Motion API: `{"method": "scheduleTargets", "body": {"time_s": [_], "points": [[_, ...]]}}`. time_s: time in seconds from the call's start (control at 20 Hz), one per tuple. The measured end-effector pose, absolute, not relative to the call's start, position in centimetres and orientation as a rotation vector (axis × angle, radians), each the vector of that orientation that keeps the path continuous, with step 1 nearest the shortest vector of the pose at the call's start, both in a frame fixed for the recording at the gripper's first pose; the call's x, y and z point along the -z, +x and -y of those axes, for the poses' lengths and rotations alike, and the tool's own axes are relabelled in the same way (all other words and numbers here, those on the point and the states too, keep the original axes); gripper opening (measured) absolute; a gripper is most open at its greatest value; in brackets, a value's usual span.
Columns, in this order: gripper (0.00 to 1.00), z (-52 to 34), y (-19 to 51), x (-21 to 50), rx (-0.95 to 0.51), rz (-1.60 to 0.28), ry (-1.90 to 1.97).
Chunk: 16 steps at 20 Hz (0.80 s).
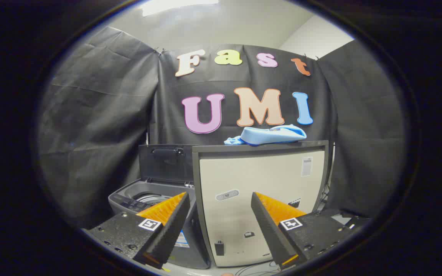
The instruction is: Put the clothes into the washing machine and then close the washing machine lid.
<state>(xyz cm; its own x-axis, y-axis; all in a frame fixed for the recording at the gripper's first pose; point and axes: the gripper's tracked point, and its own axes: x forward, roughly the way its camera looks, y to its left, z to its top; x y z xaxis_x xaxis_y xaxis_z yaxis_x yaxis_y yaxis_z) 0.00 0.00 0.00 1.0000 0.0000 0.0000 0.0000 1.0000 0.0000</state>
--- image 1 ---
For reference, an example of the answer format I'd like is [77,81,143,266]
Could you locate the thin floor cables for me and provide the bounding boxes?
[236,261,285,276]

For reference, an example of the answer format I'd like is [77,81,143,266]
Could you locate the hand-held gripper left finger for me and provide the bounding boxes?
[83,192,191,271]

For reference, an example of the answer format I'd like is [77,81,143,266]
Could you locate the white cabinet with grey frame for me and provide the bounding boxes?
[191,140,330,268]

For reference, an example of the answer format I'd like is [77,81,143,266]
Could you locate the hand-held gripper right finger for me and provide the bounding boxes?
[251,192,354,270]

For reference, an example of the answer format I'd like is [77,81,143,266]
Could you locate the grey washing machine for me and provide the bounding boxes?
[108,178,211,269]

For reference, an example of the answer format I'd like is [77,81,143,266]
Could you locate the light blue shirt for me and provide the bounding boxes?
[224,124,307,146]

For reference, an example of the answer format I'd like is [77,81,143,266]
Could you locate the black backdrop cloth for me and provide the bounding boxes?
[37,26,406,230]

